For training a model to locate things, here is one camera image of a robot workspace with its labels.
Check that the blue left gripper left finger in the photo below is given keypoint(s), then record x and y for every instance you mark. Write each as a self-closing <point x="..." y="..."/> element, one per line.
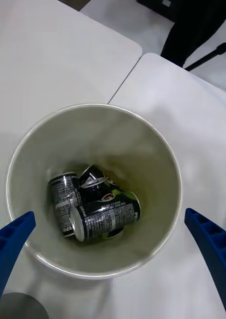
<point x="8" y="249"/>

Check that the black green drink can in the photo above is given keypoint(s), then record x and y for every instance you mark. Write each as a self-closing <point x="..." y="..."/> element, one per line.
<point x="105" y="219"/>
<point x="64" y="199"/>
<point x="92" y="193"/>

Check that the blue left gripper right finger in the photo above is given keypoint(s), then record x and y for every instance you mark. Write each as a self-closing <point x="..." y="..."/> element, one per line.
<point x="215" y="246"/>

